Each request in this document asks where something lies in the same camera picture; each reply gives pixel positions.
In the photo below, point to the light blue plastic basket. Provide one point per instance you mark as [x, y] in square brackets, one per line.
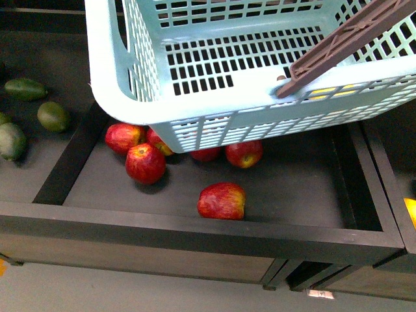
[204, 74]

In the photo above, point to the orange yellow mango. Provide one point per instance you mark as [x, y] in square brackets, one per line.
[411, 208]

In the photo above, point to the brown basket handle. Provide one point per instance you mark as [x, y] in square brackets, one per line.
[368, 23]

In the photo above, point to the red apple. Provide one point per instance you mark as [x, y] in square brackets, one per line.
[155, 140]
[120, 137]
[225, 201]
[245, 154]
[145, 164]
[206, 155]

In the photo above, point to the dark wooden display stand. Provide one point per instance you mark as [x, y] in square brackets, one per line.
[322, 209]

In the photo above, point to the green lime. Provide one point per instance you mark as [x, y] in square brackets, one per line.
[54, 117]

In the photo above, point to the green avocado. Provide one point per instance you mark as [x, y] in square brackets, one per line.
[25, 89]
[13, 142]

